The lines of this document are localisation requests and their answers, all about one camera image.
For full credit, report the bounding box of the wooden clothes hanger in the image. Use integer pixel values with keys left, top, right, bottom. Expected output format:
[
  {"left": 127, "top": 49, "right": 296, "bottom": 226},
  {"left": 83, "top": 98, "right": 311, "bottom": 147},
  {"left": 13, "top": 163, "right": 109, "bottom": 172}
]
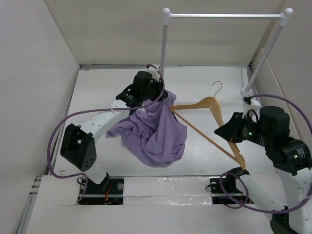
[{"left": 166, "top": 79, "right": 243, "bottom": 176}]

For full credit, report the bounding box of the white metal clothes rack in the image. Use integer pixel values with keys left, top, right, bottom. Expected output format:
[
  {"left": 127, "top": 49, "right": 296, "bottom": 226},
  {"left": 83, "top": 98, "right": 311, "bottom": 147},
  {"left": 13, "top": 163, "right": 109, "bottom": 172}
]
[{"left": 155, "top": 7, "right": 294, "bottom": 119}]

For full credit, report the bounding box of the purple t shirt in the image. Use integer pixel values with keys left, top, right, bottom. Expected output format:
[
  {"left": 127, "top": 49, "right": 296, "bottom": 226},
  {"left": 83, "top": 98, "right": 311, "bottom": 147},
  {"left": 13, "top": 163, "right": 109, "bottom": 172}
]
[{"left": 105, "top": 91, "right": 187, "bottom": 167}]

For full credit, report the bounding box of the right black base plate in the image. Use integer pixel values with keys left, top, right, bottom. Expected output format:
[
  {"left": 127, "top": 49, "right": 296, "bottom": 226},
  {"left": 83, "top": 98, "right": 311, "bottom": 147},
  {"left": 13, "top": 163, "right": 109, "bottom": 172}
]
[{"left": 209, "top": 177, "right": 258, "bottom": 205}]

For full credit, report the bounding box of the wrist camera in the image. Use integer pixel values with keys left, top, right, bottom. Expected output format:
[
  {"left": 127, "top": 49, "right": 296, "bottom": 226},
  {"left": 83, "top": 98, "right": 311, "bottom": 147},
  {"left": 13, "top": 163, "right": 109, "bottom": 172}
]
[
  {"left": 242, "top": 97, "right": 261, "bottom": 118},
  {"left": 146, "top": 64, "right": 160, "bottom": 80}
]

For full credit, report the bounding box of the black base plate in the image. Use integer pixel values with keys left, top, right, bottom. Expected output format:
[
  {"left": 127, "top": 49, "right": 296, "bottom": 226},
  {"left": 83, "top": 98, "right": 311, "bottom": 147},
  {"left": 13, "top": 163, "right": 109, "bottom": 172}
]
[
  {"left": 77, "top": 177, "right": 124, "bottom": 205},
  {"left": 209, "top": 177, "right": 258, "bottom": 205}
]

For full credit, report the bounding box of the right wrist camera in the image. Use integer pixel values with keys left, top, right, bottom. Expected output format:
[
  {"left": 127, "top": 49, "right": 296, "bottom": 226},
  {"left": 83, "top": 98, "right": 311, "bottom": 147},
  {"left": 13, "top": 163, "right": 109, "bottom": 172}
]
[{"left": 242, "top": 97, "right": 261, "bottom": 118}]

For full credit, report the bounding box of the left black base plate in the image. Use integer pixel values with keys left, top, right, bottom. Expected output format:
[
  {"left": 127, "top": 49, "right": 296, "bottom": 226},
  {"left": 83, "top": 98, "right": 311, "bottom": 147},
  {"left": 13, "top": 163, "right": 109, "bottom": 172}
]
[{"left": 77, "top": 177, "right": 124, "bottom": 205}]

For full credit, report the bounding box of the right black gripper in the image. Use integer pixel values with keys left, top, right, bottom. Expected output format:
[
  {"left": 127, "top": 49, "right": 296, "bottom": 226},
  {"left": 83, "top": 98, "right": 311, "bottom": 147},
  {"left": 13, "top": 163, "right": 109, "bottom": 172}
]
[{"left": 214, "top": 111, "right": 272, "bottom": 146}]

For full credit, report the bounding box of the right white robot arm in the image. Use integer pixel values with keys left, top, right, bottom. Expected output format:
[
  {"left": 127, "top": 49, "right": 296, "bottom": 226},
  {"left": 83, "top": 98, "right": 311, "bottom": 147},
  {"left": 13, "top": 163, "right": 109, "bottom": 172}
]
[{"left": 215, "top": 106, "right": 312, "bottom": 234}]

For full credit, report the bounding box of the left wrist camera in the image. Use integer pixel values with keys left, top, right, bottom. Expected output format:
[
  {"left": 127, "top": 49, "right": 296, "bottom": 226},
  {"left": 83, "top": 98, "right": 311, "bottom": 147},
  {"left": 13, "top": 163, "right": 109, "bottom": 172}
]
[{"left": 146, "top": 64, "right": 160, "bottom": 80}]

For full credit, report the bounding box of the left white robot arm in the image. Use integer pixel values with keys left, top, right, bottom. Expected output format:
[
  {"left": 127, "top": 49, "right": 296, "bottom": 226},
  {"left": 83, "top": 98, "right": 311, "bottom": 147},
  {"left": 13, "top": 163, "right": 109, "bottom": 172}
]
[{"left": 60, "top": 67, "right": 166, "bottom": 194}]

